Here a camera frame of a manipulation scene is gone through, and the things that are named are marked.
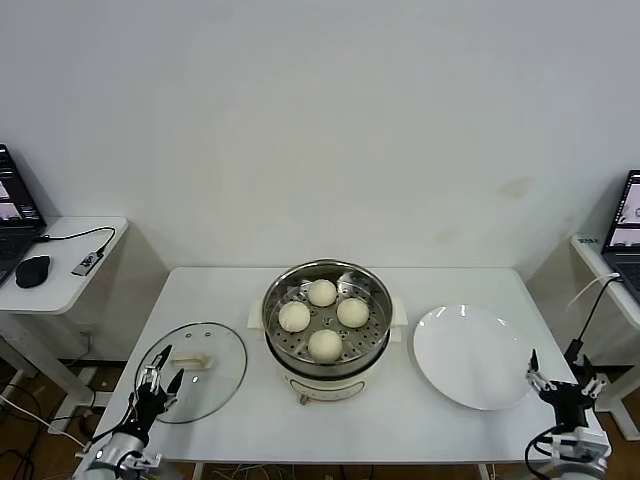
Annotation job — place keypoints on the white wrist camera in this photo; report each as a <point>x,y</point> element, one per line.
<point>580,444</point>
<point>148,459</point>

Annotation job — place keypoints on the small printed desk label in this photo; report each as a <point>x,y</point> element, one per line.
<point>589,241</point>

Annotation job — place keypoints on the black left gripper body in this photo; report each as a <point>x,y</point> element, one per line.
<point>149,407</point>

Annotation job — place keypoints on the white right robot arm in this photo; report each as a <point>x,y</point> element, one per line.
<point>575,470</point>

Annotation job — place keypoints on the black open laptop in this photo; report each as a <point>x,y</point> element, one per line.
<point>15,190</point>
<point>625,245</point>

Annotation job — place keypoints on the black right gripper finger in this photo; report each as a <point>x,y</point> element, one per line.
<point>537,380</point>
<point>596,384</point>

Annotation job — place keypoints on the round glass pot lid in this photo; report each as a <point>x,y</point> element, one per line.
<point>225,350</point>

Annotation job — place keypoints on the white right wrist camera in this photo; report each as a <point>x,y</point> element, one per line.
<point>580,444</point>

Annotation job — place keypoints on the round white plate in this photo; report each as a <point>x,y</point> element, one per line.
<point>470,360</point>

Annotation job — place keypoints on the perforated steel steamer basket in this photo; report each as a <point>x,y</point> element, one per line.
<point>380,310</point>

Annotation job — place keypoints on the white steamed baozi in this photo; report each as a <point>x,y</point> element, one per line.
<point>353,313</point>
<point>321,293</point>
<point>325,346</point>
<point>294,317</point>

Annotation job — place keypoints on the silver usb hub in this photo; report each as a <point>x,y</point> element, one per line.
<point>88,262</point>

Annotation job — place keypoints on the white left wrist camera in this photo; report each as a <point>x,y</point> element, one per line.
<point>148,459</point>

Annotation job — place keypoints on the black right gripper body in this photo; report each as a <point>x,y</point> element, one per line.
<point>567,402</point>

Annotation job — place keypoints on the white wall socket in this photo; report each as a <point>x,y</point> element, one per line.
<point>89,330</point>

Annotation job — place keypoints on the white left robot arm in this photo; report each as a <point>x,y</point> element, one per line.
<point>115,452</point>

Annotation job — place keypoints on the cream electric cooker pot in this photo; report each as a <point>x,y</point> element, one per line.
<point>325,387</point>

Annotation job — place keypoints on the black computer mouse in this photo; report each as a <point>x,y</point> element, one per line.
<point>33,271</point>

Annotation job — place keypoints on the white side table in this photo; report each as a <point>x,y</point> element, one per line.
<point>592,260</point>
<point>65,290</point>

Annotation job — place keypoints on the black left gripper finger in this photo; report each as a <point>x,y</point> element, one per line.
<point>155,367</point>
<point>175,386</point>

